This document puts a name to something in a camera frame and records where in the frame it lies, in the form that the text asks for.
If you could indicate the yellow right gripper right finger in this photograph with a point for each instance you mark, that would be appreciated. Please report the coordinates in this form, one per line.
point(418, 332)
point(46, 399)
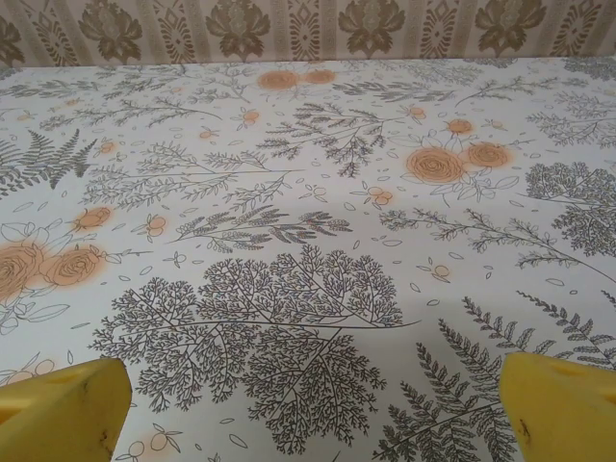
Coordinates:
point(568, 414)

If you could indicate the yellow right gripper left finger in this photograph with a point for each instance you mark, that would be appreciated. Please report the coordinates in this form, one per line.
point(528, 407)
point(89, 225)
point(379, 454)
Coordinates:
point(62, 414)

